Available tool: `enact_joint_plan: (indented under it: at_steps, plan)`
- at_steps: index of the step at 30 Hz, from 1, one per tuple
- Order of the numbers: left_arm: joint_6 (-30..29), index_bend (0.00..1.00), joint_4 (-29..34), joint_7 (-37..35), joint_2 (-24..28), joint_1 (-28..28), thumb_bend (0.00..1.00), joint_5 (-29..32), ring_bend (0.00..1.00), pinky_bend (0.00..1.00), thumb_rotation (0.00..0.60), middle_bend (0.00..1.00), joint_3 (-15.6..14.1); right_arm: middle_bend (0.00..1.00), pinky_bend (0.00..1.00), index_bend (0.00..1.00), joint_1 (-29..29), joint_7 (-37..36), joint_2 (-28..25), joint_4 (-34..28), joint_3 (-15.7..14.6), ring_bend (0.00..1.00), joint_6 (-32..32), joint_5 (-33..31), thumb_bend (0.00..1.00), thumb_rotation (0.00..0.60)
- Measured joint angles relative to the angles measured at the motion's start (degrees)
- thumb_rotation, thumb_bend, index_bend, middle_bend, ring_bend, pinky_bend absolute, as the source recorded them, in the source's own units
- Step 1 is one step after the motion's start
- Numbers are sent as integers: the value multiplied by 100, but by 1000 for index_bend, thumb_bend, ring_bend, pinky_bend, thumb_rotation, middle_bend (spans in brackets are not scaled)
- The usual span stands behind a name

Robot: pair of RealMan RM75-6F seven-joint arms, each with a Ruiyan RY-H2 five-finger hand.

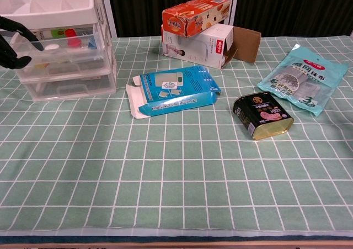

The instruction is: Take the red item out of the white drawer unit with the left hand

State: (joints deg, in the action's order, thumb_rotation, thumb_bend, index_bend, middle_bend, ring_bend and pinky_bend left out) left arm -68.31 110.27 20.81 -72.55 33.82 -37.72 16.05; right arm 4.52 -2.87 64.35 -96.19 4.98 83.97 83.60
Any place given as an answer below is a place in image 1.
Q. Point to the white drawer organizer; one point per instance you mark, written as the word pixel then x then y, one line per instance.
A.
pixel 55 10

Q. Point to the clear drawer with yellow toy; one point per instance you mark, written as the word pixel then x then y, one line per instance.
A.
pixel 106 69

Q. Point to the clear plastic drawer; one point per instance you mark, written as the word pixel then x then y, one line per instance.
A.
pixel 82 56

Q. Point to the blue binder clip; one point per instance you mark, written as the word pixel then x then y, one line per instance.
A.
pixel 93 43

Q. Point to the orange snack box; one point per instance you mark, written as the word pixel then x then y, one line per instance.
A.
pixel 176 22

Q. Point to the teal cleaning cloth package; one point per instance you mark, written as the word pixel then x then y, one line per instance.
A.
pixel 303 80

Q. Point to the black luncheon meat can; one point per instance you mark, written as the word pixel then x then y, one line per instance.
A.
pixel 262 113

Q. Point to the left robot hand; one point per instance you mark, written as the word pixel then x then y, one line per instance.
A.
pixel 7 58

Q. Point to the clear empty drawer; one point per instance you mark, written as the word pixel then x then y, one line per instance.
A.
pixel 96 88

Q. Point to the small red cap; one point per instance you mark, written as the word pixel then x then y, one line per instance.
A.
pixel 72 42

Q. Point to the green white glue stick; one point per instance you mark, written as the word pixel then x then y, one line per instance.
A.
pixel 58 33

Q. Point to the flattened blue carton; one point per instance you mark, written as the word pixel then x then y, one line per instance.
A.
pixel 176 89

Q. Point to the white box with brown flap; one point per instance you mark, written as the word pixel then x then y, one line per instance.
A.
pixel 198 48

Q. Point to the green checkered tablecloth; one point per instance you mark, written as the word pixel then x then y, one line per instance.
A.
pixel 176 171

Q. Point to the white partition post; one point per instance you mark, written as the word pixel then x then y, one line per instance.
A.
pixel 233 3

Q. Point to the small yellow toy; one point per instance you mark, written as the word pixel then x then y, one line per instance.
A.
pixel 41 65

